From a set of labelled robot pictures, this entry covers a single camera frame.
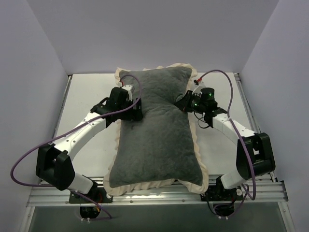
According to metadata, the grey and cream pillowcase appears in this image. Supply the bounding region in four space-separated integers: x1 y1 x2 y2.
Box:
103 63 209 196

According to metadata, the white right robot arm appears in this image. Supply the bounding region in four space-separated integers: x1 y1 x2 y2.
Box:
175 87 276 200

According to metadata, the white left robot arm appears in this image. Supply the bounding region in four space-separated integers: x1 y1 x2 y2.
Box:
36 85 142 203

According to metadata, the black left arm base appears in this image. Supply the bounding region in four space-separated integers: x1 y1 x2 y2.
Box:
69 183 114 218

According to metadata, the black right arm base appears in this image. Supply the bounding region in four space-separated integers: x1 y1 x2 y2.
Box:
200 176 244 219

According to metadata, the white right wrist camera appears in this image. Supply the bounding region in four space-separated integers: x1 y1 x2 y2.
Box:
193 77 206 94

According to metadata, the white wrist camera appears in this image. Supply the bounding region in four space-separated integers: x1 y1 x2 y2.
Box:
193 77 206 94
121 85 135 101

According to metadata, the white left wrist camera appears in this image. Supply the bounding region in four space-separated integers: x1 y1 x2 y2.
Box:
121 85 135 101

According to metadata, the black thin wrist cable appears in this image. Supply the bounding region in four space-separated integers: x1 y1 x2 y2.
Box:
195 112 211 129

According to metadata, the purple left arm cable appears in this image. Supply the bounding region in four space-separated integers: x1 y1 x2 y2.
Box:
10 75 142 220

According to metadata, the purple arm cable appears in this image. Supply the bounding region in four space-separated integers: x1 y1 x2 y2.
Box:
10 75 142 220
197 69 257 216

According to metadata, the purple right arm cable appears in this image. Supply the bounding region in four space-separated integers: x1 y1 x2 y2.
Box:
197 69 257 216

